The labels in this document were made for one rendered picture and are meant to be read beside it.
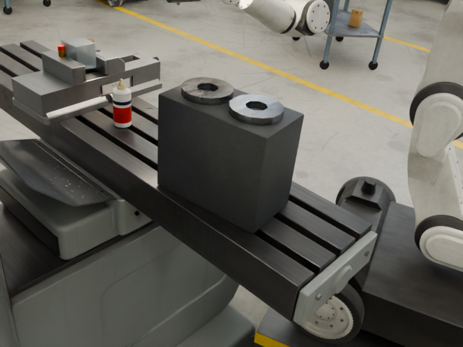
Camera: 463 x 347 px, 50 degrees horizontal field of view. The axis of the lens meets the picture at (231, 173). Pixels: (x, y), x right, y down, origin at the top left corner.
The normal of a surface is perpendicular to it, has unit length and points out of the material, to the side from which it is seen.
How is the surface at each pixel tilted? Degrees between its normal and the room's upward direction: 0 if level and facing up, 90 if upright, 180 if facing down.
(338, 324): 90
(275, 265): 0
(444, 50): 90
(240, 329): 0
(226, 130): 90
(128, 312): 90
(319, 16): 77
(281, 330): 0
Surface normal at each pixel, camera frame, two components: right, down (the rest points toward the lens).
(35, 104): -0.65, 0.36
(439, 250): -0.42, 0.47
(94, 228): 0.73, 0.43
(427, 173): -0.43, 0.77
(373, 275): 0.09, -0.84
